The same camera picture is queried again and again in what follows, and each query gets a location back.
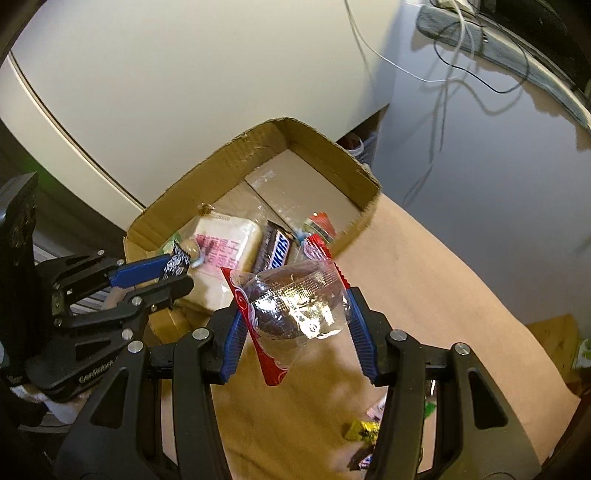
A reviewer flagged beige table cloth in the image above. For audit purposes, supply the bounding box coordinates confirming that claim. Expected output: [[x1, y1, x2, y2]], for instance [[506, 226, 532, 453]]
[[148, 191, 580, 480]]

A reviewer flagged brown chocolate bar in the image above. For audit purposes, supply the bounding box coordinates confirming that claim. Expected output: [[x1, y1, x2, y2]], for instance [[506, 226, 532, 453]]
[[253, 220, 296, 273]]

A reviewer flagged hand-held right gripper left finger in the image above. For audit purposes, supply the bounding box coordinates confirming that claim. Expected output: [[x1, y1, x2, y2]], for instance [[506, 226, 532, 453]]
[[54, 305, 252, 480]]

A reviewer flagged clear red-ended cake packet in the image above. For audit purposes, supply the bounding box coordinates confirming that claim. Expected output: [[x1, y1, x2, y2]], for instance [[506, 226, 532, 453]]
[[221, 234, 352, 386]]

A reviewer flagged black patterned snack packet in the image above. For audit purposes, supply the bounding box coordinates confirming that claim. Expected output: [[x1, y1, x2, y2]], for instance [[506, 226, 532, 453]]
[[159, 244, 192, 281]]

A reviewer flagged pale pink-printed bread packet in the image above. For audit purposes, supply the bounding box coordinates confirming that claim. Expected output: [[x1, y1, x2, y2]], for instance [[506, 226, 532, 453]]
[[185, 215, 264, 310]]

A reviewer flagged small round bun packet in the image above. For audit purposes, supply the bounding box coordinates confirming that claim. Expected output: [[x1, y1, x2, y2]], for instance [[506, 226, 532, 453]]
[[180, 237, 206, 268]]

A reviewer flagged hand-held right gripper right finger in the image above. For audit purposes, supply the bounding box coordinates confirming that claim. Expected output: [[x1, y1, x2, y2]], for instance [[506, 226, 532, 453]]
[[344, 286, 541, 480]]

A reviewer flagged yellow wrapped candy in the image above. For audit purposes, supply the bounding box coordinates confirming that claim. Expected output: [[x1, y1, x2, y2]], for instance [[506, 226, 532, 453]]
[[342, 419, 382, 444]]

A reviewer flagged white cable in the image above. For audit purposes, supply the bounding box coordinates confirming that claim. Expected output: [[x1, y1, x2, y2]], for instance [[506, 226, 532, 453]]
[[344, 0, 481, 84]]

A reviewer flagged cardboard box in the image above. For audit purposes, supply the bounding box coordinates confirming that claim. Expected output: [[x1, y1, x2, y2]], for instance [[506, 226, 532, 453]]
[[122, 117, 383, 342]]

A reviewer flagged green label packet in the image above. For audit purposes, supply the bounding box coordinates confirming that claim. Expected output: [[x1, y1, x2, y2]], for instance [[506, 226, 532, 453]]
[[154, 233, 183, 257]]

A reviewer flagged white plastic basket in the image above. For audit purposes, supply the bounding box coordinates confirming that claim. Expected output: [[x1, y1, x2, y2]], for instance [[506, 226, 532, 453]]
[[344, 131, 377, 164]]

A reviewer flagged grey stone windowsill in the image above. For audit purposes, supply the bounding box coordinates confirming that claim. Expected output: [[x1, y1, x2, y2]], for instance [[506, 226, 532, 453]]
[[416, 0, 591, 130]]

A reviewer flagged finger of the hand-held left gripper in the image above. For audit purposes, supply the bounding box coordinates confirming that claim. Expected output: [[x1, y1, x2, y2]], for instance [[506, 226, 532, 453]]
[[53, 276, 195, 330], [51, 251, 172, 308]]

